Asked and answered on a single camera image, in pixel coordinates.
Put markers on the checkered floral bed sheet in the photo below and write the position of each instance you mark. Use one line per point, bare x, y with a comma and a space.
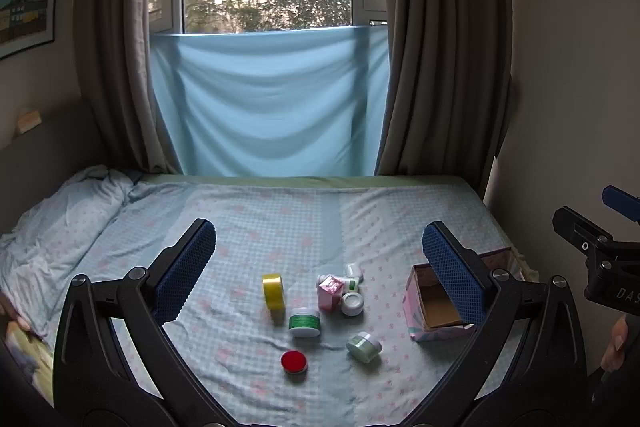
250, 232

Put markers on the framed wall picture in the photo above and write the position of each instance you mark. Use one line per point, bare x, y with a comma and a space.
25, 4

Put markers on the round white jar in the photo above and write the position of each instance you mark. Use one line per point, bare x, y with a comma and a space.
352, 303

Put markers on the red lid jar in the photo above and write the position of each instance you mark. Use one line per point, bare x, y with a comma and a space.
294, 362

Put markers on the light blue crumpled blanket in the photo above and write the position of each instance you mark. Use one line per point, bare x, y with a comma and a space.
60, 227

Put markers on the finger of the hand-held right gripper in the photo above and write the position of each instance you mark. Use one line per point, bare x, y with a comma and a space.
580, 229
622, 203

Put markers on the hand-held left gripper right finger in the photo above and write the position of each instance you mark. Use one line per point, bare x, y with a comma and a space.
455, 272

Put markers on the shiny cosmetic box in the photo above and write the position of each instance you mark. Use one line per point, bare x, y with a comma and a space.
330, 296

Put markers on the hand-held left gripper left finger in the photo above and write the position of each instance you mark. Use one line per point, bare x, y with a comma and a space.
182, 272

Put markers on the green label white jar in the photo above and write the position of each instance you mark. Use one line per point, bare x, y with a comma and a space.
304, 323

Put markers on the small tan block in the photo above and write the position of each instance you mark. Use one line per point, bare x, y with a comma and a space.
28, 120

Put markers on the grey-brown curtain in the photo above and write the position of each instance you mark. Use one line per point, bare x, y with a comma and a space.
440, 57
117, 37

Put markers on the person's right hand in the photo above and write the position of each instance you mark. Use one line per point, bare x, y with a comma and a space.
616, 342

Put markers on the light blue hanging cloth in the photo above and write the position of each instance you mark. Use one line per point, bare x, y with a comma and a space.
270, 102

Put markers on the small white green-label bottle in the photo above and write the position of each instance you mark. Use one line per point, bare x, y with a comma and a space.
350, 283

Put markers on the yellow patterned cloth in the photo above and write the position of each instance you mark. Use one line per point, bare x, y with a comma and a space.
30, 359

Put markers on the cardboard box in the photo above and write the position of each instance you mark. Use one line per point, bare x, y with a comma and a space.
437, 307

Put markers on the yellow tape roll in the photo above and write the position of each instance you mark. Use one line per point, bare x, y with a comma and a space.
274, 293

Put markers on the light green jar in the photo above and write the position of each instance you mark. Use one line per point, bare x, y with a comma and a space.
363, 347

